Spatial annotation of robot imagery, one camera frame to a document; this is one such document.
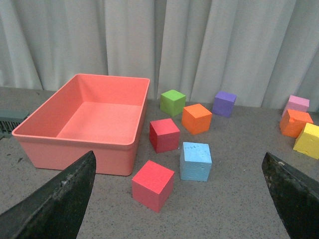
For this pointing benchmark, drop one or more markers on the purple foam block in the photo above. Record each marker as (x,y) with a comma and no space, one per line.
(223,104)

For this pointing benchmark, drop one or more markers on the orange foam block centre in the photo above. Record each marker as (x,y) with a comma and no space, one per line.
(196,119)

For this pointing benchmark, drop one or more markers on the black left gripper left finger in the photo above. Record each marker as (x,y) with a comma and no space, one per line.
(55,210)

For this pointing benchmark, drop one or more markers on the bright red foam block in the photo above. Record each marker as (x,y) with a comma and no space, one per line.
(152,185)

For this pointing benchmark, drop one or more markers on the grey-green brush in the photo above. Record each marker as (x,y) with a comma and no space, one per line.
(9,120)

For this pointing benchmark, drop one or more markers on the pink plastic bin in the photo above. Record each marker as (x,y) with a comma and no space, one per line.
(103,114)

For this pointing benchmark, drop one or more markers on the light blue foam block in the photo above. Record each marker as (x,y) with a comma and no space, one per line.
(195,161)

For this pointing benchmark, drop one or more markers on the green foam block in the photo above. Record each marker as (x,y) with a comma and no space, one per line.
(172,102)

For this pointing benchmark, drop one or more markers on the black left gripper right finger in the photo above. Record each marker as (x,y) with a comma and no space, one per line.
(295,196)

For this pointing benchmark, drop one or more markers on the dark red foam block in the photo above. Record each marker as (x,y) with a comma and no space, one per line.
(164,135)

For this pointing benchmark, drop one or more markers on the orange foam block right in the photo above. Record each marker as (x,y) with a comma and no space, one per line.
(293,122)

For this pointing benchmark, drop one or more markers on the pink foam block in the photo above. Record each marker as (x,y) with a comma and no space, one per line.
(296,103)

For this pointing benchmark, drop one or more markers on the orange foam block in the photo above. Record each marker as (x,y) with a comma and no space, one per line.
(196,119)
(293,122)

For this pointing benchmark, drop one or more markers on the yellow foam block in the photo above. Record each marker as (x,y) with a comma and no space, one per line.
(307,142)

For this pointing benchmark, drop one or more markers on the white curtain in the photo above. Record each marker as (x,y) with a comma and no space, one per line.
(262,51)

